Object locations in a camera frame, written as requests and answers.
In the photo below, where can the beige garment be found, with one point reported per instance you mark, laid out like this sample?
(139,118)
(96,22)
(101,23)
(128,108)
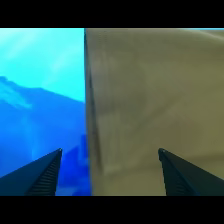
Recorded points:
(153,100)

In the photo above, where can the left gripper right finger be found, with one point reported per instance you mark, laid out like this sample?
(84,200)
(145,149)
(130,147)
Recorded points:
(186,180)

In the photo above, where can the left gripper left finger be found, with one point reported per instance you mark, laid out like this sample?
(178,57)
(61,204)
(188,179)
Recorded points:
(40,176)

